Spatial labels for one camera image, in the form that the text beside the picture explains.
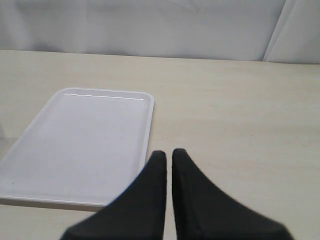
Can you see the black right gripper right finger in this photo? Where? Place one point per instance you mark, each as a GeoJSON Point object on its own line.
{"type": "Point", "coordinates": [202, 211]}

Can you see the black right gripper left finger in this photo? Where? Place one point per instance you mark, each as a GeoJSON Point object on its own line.
{"type": "Point", "coordinates": [137, 214]}

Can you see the white plastic tray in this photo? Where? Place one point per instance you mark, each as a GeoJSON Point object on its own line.
{"type": "Point", "coordinates": [84, 148]}

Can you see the white backdrop curtain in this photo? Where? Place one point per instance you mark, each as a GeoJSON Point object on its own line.
{"type": "Point", "coordinates": [286, 31]}

